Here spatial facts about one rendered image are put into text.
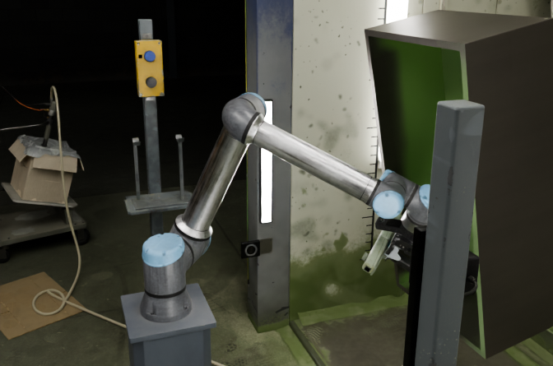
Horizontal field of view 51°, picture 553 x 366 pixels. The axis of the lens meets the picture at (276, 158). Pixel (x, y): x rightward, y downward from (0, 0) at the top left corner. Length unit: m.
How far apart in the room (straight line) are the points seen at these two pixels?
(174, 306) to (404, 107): 1.23
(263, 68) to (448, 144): 1.97
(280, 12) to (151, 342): 1.54
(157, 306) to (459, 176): 1.50
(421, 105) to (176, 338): 1.37
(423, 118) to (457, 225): 1.71
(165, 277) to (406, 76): 1.26
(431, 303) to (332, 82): 2.05
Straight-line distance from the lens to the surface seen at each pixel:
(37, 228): 4.39
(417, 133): 2.59
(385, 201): 1.82
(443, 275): 0.93
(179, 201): 2.84
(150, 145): 2.92
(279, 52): 2.78
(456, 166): 0.87
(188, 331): 2.16
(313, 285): 3.24
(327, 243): 3.16
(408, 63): 2.49
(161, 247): 2.12
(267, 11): 2.74
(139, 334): 2.15
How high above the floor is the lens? 1.80
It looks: 17 degrees down
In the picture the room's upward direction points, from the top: straight up
